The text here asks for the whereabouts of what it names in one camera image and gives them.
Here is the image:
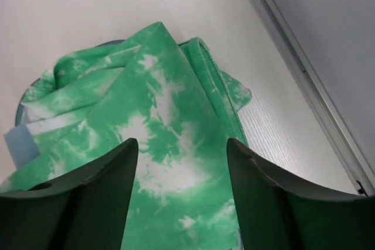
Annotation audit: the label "green tie-dye trousers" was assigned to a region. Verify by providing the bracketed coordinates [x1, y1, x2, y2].
[1, 22, 251, 249]

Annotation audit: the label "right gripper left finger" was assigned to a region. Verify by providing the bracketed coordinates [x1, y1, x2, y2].
[1, 138, 138, 249]

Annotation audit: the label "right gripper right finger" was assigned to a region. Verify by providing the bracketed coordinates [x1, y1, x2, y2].
[227, 138, 374, 249]

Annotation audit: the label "blue plastic tray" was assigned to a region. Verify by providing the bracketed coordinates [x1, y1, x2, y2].
[15, 39, 125, 126]

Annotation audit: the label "light blue folded cloth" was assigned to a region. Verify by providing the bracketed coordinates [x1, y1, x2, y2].
[4, 125, 40, 170]

